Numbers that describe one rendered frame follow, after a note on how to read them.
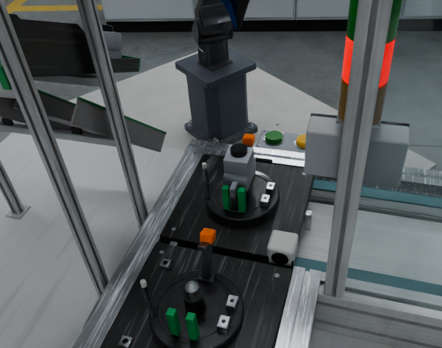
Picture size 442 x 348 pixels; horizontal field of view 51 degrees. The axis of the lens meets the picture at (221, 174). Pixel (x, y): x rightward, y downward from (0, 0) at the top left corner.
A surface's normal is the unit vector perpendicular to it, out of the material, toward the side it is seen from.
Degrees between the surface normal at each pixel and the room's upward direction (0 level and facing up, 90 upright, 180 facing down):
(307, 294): 0
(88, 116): 90
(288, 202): 0
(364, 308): 90
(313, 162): 90
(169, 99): 0
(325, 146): 90
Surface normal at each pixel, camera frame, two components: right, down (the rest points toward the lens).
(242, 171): -0.29, 0.63
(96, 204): -0.07, -0.76
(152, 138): 0.89, 0.25
